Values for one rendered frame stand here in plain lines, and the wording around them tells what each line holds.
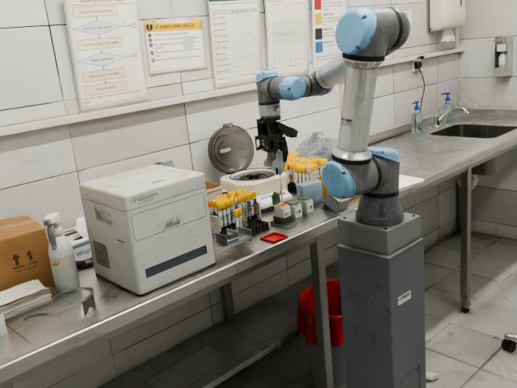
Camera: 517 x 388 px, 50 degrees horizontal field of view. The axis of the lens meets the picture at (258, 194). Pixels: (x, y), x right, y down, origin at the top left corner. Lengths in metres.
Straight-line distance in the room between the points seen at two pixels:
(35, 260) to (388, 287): 1.07
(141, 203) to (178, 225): 0.14
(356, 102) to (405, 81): 2.09
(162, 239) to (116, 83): 0.80
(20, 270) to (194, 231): 0.53
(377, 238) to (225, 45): 1.20
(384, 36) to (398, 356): 1.00
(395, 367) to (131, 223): 0.96
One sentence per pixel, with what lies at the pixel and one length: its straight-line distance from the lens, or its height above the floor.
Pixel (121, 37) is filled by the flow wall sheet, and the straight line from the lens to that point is 2.23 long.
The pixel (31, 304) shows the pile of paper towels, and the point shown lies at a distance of 1.70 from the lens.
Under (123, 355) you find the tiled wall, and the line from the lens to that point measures 2.47.
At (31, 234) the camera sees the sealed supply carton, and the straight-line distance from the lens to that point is 1.79.
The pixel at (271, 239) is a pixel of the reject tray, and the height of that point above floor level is 0.88.
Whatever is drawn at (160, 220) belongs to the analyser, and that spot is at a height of 1.07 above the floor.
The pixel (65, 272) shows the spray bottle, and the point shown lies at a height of 0.94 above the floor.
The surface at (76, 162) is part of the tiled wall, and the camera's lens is 2.16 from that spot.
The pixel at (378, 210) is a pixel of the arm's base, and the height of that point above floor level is 1.00.
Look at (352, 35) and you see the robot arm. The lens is 1.52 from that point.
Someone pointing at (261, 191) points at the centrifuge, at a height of 0.95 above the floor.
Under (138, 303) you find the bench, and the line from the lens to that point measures 1.59.
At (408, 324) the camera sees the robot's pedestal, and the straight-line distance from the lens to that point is 1.91.
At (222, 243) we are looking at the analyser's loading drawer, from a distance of 1.81.
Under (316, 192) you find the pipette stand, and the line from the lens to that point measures 2.21.
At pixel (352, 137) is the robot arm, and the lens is 1.59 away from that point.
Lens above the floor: 1.55
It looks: 16 degrees down
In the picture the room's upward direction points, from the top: 6 degrees counter-clockwise
